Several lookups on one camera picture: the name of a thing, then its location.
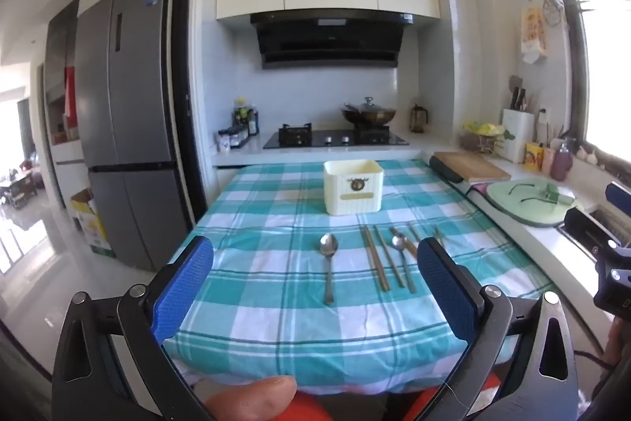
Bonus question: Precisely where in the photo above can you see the cream plastic utensil holder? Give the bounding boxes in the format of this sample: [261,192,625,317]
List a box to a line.
[323,159,385,215]

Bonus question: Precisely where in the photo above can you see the black door frame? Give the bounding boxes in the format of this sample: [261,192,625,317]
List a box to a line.
[175,0,209,225]

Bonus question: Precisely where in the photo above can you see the person's left hand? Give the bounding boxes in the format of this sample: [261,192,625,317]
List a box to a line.
[204,376,297,421]

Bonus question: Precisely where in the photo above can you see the large steel spoon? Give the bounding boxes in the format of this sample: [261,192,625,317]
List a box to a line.
[319,234,340,306]

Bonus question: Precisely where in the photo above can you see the wire basket with yellow bag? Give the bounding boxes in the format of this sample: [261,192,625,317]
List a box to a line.
[461,121,516,154]

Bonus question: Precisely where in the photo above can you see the black range hood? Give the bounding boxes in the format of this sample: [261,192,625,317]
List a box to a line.
[250,11,417,69]

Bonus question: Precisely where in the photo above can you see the grey refrigerator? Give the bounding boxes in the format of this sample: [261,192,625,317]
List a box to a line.
[74,0,193,271]

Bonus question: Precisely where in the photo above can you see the wooden cutting board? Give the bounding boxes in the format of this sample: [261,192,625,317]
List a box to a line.
[434,151,512,183]

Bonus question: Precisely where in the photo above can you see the black glass gas cooktop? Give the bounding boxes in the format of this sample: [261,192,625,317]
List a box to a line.
[263,123,410,150]

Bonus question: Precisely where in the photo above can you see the dark metal wok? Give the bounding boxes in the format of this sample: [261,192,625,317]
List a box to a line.
[341,104,398,128]

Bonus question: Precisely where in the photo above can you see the white knife block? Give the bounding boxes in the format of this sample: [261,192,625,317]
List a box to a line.
[501,76,536,164]

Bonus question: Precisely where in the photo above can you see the hanging metal wire tool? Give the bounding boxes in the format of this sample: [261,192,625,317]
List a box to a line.
[537,0,566,27]

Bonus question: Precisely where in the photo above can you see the glass jar with metal frame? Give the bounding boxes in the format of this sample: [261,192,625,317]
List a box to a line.
[410,104,429,134]

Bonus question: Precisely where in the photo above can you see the yellow box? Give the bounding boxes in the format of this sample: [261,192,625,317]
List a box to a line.
[524,142,543,170]

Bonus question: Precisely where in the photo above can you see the rack of glass spice jars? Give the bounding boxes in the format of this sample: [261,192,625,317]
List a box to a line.
[226,125,250,149]

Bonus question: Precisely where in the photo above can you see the teal checked tablecloth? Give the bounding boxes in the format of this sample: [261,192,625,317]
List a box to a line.
[162,159,560,395]

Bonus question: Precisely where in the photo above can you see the window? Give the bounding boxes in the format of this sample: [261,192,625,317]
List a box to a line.
[546,0,631,166]

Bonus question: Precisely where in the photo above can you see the small steel spoon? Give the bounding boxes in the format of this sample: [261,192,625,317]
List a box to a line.
[391,234,418,294]

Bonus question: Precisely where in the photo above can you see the wooden low table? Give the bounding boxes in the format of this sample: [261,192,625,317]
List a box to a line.
[0,167,39,210]

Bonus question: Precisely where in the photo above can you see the black board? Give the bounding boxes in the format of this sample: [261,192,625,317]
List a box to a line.
[429,156,465,184]

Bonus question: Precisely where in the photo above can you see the hanging yellow bag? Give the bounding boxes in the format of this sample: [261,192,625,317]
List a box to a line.
[520,4,549,65]

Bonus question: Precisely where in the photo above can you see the purple soap dispenser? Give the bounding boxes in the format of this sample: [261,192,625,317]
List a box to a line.
[551,140,575,181]

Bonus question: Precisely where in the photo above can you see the cardboard box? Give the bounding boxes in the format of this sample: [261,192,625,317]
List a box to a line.
[70,188,117,259]

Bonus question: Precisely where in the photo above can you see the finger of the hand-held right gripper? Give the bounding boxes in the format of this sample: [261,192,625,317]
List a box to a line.
[563,206,631,254]
[605,181,631,211]

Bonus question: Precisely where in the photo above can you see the hanging red cloth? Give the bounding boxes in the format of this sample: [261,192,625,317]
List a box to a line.
[63,66,78,127]

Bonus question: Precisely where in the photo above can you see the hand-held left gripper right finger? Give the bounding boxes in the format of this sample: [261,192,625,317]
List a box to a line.
[416,238,577,421]

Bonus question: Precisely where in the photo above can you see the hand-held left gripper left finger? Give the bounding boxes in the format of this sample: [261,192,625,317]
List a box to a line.
[52,234,215,421]

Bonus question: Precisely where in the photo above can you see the red garment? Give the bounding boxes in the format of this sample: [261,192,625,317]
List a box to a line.
[276,382,447,421]

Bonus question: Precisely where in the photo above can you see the glass wok lid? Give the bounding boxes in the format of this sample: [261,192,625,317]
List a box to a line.
[345,97,395,114]

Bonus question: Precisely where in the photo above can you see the person's right hand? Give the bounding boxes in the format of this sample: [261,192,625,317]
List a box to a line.
[604,317,631,372]

